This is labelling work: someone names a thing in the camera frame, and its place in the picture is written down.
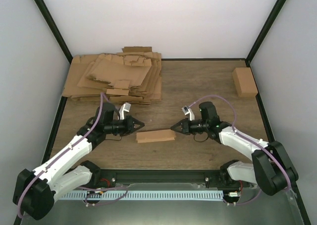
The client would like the clear acrylic front plate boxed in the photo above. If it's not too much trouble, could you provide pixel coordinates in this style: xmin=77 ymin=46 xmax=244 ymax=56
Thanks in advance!
xmin=19 ymin=182 xmax=305 ymax=225

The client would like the black right corner frame post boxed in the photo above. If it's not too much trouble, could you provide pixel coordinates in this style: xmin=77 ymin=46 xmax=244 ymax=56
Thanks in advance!
xmin=245 ymin=0 xmax=287 ymax=67

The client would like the black left corner frame post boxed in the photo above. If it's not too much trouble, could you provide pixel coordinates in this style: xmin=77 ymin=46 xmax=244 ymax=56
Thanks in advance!
xmin=34 ymin=0 xmax=73 ymax=63

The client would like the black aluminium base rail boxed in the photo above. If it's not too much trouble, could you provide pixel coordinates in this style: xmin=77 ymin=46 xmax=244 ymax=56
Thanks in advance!
xmin=81 ymin=169 xmax=294 ymax=189

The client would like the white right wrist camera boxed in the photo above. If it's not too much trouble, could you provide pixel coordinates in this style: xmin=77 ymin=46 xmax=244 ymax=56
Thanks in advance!
xmin=182 ymin=106 xmax=195 ymax=121

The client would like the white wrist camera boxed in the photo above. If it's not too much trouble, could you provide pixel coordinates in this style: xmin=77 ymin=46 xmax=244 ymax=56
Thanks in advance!
xmin=119 ymin=103 xmax=131 ymax=120
xmin=182 ymin=106 xmax=195 ymax=121

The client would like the brown cardboard box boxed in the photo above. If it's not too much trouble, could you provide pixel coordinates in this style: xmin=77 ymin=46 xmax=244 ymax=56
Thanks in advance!
xmin=232 ymin=67 xmax=258 ymax=98
xmin=136 ymin=129 xmax=176 ymax=144

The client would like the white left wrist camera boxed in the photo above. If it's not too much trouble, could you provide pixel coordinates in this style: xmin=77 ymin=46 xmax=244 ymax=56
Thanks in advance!
xmin=119 ymin=103 xmax=131 ymax=120

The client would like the black corner frame post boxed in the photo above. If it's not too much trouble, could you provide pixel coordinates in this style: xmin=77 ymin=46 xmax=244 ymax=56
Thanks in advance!
xmin=245 ymin=0 xmax=287 ymax=67
xmin=34 ymin=0 xmax=73 ymax=63

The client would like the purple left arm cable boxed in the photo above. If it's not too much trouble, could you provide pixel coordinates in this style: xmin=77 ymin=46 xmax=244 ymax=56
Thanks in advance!
xmin=16 ymin=92 xmax=128 ymax=218

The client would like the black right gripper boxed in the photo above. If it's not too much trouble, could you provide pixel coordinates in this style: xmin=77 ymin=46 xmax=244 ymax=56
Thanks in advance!
xmin=171 ymin=117 xmax=209 ymax=135

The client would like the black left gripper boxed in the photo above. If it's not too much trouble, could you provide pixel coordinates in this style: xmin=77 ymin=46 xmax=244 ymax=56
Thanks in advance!
xmin=106 ymin=116 xmax=145 ymax=136

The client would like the light blue slotted strip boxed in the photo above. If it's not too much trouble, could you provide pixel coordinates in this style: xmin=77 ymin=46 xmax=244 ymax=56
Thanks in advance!
xmin=60 ymin=190 xmax=223 ymax=201

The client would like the folded brown cardboard box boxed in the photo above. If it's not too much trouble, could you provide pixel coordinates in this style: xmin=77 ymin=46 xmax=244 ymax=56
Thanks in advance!
xmin=232 ymin=67 xmax=258 ymax=98

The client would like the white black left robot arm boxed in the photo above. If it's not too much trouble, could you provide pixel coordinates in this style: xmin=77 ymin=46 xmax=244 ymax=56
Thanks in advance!
xmin=13 ymin=102 xmax=145 ymax=220

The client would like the stack of flat cardboard blanks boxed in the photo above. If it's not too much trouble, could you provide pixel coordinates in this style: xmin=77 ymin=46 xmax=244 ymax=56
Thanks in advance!
xmin=62 ymin=47 xmax=162 ymax=105

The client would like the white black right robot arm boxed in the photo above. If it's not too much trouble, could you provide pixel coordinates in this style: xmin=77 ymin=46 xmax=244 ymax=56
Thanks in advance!
xmin=170 ymin=102 xmax=299 ymax=196

